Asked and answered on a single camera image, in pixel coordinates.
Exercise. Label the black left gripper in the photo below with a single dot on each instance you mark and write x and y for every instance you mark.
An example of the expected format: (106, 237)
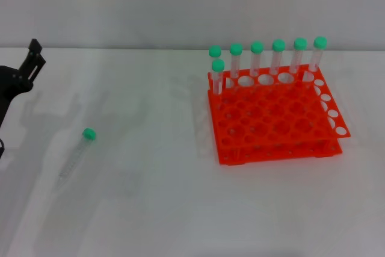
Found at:
(10, 85)

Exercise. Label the clear test tube green cap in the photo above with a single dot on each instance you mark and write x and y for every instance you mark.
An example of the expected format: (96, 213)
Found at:
(218, 65)
(300, 43)
(236, 48)
(320, 42)
(215, 50)
(88, 134)
(278, 45)
(257, 47)

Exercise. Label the orange test tube rack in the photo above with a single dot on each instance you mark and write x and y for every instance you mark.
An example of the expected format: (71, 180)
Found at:
(270, 112)

